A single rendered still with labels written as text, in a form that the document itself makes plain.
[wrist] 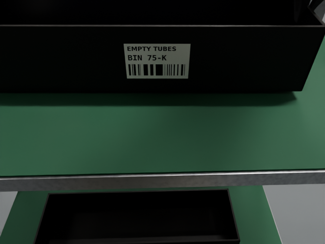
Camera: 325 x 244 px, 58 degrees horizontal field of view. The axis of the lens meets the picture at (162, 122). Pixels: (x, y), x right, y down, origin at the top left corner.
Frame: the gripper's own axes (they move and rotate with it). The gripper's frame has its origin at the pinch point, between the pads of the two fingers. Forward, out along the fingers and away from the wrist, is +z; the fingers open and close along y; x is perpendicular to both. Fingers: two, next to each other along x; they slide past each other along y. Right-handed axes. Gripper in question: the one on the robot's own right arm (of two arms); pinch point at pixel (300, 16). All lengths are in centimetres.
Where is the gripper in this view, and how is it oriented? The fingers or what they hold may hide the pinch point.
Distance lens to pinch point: 55.6
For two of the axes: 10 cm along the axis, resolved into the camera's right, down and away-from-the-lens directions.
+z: 0.1, 7.4, 6.8
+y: -10.0, 0.1, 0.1
